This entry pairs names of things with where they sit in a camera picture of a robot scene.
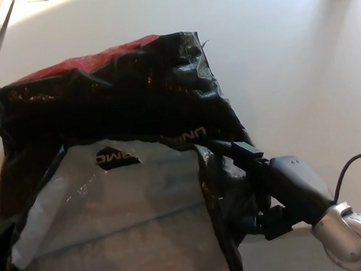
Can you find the black Under Armour plastic bag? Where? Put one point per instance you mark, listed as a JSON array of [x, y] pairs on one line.
[[120, 115]]

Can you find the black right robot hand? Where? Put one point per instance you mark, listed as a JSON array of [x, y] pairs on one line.
[[298, 186]]

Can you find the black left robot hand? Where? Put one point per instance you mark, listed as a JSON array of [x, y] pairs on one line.
[[2, 241]]

